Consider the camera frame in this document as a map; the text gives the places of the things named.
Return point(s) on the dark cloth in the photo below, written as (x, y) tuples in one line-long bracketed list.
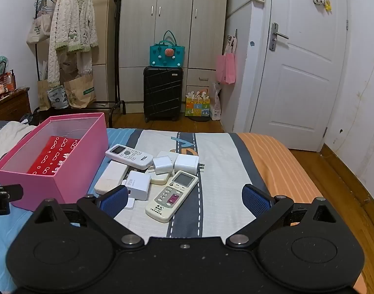
[(33, 118)]

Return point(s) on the colourful gift bag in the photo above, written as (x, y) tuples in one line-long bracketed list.
[(197, 107)]

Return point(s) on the red patterned box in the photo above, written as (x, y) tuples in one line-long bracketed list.
[(52, 156)]

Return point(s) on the white and green bag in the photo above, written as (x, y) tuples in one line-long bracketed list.
[(56, 96)]

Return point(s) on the white door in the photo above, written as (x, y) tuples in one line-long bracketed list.
[(303, 82)]

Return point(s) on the black clothes rack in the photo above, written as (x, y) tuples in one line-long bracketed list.
[(117, 52)]

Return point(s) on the yellow charm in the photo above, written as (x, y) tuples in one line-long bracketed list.
[(328, 5)]

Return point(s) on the white wardrobe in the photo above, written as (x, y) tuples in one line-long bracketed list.
[(174, 36)]

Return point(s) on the black suitcase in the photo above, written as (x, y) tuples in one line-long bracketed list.
[(162, 92)]

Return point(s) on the plain white remote control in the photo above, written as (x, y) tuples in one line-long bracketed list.
[(110, 177)]

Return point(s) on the red and brown bag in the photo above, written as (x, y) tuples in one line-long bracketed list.
[(6, 81)]

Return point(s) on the striped bedsheet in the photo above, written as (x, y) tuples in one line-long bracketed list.
[(223, 165)]

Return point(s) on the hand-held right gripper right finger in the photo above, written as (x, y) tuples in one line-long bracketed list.
[(256, 200)]

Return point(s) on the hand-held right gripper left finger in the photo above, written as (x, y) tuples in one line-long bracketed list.
[(113, 200)]

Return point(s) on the beige tote bag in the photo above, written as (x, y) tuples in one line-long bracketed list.
[(36, 30)]

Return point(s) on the white plastic bag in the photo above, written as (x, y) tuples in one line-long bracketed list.
[(217, 107)]

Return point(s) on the teal handbag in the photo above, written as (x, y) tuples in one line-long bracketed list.
[(159, 55)]

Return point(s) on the panda plush charm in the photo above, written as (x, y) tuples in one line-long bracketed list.
[(318, 0)]

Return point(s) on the brown paper bag green print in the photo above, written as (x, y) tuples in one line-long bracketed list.
[(81, 92)]

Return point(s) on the flat white rounded charger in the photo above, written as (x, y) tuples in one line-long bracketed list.
[(160, 180)]

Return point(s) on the pink paper bag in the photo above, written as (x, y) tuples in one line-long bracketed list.
[(226, 67)]

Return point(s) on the white charger adapter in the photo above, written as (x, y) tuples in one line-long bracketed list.
[(138, 186), (167, 154), (187, 164), (163, 166)]

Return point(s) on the white knitted cardigan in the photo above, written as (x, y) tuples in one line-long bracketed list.
[(70, 21)]

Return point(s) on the plain brown paper bag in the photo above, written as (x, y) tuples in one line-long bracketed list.
[(42, 95)]

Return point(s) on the white remote with display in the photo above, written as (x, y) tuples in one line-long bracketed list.
[(128, 155)]

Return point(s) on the white remote with pink buttons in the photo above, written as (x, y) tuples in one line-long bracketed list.
[(168, 200)]

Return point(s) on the wooden nightstand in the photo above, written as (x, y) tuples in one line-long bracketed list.
[(12, 107)]

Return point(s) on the pink cardboard box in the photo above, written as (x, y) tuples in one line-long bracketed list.
[(78, 165)]

